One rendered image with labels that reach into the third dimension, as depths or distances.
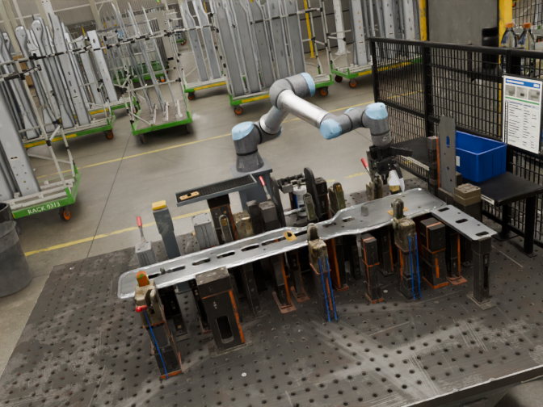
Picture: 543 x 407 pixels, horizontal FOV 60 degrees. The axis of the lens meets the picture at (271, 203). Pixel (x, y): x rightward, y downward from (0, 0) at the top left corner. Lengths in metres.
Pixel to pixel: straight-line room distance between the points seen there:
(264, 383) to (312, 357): 0.20
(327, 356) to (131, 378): 0.75
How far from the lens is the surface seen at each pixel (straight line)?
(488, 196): 2.09
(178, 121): 8.03
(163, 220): 2.16
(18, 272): 4.59
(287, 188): 2.05
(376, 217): 2.02
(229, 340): 1.91
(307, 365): 1.79
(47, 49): 9.71
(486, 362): 1.79
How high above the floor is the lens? 1.93
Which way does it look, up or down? 24 degrees down
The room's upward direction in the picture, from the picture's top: 11 degrees counter-clockwise
